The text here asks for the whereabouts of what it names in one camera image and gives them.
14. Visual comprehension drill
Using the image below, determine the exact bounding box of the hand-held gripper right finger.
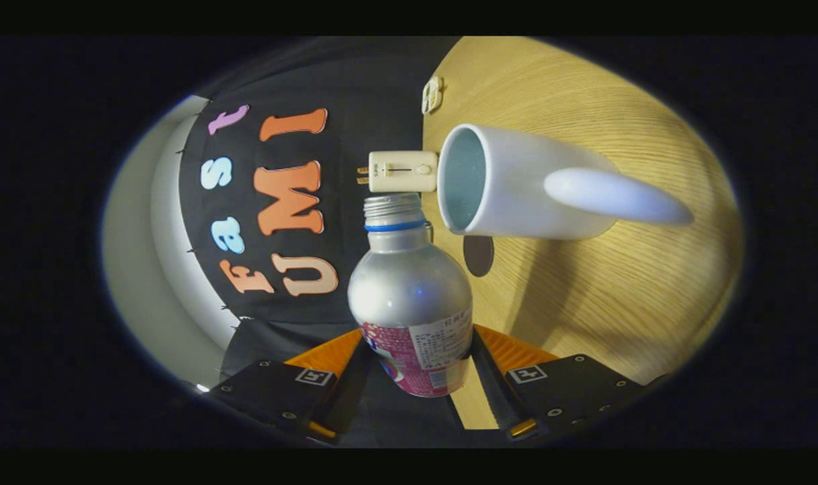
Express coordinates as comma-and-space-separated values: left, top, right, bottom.
471, 324, 664, 441

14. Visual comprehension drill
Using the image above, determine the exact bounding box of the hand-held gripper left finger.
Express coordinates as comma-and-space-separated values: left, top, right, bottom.
209, 328, 377, 444

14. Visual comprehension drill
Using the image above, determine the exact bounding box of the silver juice bottle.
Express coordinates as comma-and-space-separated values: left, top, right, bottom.
347, 193, 475, 398

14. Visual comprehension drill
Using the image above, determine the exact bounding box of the dark brown round coaster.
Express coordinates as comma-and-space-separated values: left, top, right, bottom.
463, 235, 495, 278

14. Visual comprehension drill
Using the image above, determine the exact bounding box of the white cup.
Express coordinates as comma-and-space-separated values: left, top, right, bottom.
437, 123, 694, 240

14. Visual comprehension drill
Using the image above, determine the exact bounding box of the wooden table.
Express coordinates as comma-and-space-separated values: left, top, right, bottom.
419, 36, 745, 430

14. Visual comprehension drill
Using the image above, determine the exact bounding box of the white toaster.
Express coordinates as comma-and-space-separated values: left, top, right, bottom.
368, 150, 439, 194

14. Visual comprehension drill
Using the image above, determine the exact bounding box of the black backdrop cloth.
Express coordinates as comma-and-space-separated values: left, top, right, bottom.
178, 36, 480, 449

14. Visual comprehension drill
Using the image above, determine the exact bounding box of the white divided condiment dish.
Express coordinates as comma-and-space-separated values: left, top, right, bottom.
421, 76, 444, 115

